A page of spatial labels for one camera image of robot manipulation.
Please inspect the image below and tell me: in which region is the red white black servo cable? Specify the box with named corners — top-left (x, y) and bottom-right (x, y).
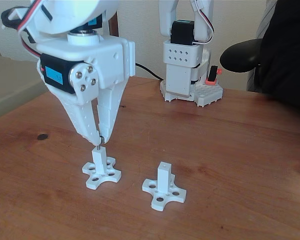
top-left (189, 0), bottom-right (215, 46)
top-left (16, 0), bottom-right (49, 61)

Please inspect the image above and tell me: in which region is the black office chair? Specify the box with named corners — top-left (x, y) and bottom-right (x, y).
top-left (219, 38), bottom-right (265, 74)

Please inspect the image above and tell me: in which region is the black power cable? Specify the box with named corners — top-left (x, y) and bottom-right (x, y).
top-left (134, 62), bottom-right (166, 82)

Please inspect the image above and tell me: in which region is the person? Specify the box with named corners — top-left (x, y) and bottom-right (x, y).
top-left (258, 0), bottom-right (300, 113)

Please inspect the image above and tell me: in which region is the white post stand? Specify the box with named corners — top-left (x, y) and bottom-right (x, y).
top-left (81, 146), bottom-right (123, 190)
top-left (141, 161), bottom-right (188, 211)

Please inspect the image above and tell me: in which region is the beige plastic tub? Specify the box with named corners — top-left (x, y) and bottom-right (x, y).
top-left (0, 48), bottom-right (51, 121)

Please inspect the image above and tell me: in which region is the black orange table clamp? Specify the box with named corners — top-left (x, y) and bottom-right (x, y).
top-left (205, 65), bottom-right (223, 86)

